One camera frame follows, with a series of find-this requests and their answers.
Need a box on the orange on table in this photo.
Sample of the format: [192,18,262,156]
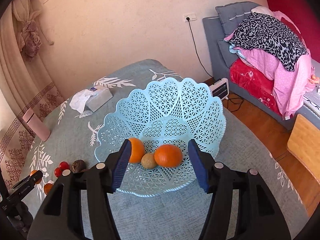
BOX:
[43,183,53,195]

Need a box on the dark brown passion fruit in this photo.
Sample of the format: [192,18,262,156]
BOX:
[71,159,87,173]

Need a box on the white electric heater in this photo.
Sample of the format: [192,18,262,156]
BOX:
[209,77,229,100]

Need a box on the grey sofa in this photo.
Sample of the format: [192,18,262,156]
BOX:
[202,1,320,131]

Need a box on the beige patterned curtain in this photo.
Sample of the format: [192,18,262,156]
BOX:
[1,0,64,189]

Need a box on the light blue lattice basket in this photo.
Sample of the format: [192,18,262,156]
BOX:
[94,77,226,197]

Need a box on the orange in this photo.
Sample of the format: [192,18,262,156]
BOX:
[29,170,43,184]
[154,144,183,168]
[43,183,53,195]
[129,138,145,164]

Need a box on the pink thermos bottle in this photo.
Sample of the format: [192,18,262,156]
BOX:
[23,108,50,141]

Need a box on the black power cable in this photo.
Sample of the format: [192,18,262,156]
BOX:
[186,17,245,113]

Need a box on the grey tissue box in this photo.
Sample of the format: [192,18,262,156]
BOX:
[69,85,113,114]

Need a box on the grey cushion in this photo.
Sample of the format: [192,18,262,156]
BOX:
[215,1,259,36]

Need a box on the leopard print blanket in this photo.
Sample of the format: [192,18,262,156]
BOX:
[228,12,308,72]

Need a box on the white wall socket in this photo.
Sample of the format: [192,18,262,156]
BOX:
[183,12,197,22]

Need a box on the red floral blanket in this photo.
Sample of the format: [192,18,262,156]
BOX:
[229,59,281,115]

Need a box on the red tomato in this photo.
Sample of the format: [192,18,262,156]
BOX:
[54,167,62,178]
[59,161,70,171]

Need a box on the grey leaf-print tablecloth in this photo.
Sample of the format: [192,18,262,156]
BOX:
[21,60,308,239]

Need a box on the small brown kiwi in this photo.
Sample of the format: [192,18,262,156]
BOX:
[140,153,157,169]

